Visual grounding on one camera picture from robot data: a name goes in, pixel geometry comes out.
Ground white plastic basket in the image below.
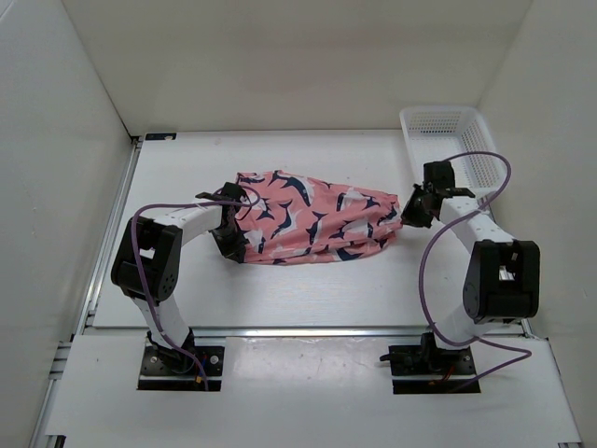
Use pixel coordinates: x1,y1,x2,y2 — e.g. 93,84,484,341
399,105,507,199

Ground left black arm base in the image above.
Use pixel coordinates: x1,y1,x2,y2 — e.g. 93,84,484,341
137,332,225,392

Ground aluminium frame rail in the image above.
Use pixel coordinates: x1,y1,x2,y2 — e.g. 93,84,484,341
34,131,581,447

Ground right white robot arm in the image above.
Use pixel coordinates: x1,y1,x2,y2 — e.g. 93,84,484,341
401,160,540,373

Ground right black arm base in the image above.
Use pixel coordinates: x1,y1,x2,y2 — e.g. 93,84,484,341
379,331,481,395

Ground pink shark print shorts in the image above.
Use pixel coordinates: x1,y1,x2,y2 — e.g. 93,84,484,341
236,170,402,266

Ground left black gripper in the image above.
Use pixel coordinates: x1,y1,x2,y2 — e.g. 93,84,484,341
210,221,248,262

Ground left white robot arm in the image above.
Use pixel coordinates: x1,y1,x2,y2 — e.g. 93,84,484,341
111,182,252,373

